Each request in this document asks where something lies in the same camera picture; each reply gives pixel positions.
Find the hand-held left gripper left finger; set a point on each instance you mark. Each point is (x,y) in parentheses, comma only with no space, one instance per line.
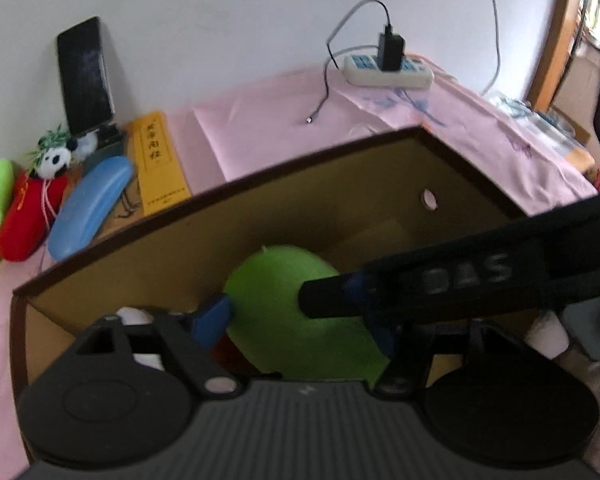
(210,322)

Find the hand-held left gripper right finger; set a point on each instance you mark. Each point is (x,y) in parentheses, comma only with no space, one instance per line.
(384,340)

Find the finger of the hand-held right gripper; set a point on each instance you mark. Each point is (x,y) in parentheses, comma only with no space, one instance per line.
(330,296)

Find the large green plush toy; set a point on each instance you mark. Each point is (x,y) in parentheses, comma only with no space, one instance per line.
(270,305)

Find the brown cardboard box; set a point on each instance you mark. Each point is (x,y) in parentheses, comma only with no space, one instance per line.
(330,210)

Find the grey plush toy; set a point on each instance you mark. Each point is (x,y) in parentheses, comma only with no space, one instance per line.
(547,335)

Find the plaid cloth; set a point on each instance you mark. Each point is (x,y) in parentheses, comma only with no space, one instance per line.
(535,120)

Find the blue glasses case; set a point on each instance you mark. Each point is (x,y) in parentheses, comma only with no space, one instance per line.
(87,205)

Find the yellow booklet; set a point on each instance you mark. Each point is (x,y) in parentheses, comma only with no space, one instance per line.
(157,160)

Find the pink printed bedsheet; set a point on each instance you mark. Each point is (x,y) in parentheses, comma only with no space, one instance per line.
(280,120)

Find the dark phone stand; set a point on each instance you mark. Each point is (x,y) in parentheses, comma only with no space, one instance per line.
(105,145)

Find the red plush toy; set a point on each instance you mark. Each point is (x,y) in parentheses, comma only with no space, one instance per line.
(25,220)

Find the white power strip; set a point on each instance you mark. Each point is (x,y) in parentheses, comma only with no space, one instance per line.
(380,77)

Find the panda plush toy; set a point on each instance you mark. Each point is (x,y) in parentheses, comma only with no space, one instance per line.
(55,160)

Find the black charger plug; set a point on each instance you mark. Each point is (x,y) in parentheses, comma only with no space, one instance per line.
(391,50)

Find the black smartphone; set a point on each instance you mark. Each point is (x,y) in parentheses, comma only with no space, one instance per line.
(85,75)

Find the wooden door frame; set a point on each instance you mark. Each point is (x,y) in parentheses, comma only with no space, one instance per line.
(555,35)

